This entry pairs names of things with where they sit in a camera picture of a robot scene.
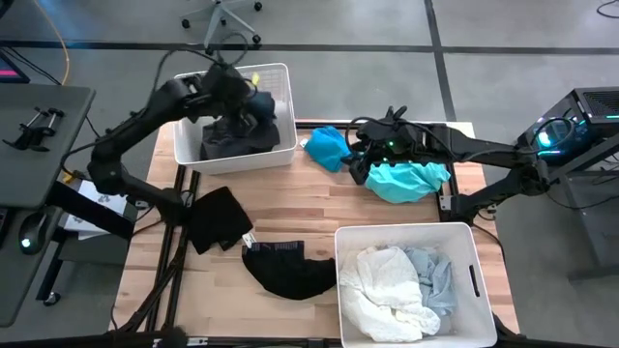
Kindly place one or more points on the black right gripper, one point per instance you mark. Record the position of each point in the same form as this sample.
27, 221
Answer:
387, 140

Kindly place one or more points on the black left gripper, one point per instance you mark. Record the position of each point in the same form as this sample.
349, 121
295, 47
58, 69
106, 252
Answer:
227, 89

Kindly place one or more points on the dark grey trousers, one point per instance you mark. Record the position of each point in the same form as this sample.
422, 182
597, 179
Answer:
242, 142

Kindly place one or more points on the navy garment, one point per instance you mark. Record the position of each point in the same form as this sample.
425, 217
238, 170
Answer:
263, 105

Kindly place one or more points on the bright blue garment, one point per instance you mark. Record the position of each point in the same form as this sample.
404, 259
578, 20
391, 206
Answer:
329, 147

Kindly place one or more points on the white basket for dark clothes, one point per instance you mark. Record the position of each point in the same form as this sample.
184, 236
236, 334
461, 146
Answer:
232, 166

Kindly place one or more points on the turquoise garment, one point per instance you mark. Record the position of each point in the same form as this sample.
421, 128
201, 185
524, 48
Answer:
406, 183

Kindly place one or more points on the black shorts with waistband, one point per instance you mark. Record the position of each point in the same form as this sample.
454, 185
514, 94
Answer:
290, 275

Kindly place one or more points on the white patterned garment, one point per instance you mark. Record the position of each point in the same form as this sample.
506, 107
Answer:
382, 295

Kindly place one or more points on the light blue garment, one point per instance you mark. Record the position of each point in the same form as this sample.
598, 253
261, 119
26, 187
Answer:
435, 285

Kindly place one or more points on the white basket for light clothes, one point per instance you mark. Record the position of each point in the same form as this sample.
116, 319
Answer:
479, 309

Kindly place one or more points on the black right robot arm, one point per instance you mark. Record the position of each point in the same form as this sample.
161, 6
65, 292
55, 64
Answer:
483, 147

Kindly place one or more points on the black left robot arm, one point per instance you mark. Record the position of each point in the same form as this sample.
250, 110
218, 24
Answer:
145, 113

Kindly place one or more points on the yellow label tag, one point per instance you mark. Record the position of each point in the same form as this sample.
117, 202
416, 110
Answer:
255, 77

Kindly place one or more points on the flat black garment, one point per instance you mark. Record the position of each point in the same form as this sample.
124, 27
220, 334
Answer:
217, 217

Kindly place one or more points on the grey office chair base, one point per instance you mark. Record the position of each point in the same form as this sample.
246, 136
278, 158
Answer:
216, 19

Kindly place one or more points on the white paper sheets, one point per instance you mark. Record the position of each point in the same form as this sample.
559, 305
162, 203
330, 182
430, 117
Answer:
104, 198

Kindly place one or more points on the black desk clamp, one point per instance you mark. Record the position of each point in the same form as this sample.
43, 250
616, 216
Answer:
36, 130

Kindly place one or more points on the grey side desk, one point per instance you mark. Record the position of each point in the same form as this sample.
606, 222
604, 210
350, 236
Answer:
29, 183

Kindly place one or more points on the monitor with pink screen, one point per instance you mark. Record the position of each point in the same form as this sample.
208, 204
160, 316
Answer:
9, 70

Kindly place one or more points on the black computer mouse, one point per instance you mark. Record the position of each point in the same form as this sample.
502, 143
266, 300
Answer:
31, 232

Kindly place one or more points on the black computer tower with lights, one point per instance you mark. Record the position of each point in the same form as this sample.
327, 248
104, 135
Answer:
595, 106

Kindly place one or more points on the dark grey computer stand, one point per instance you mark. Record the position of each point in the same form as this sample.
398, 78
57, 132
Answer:
595, 227

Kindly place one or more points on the black aluminium table frame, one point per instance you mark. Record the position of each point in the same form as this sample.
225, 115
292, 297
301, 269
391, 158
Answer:
271, 344

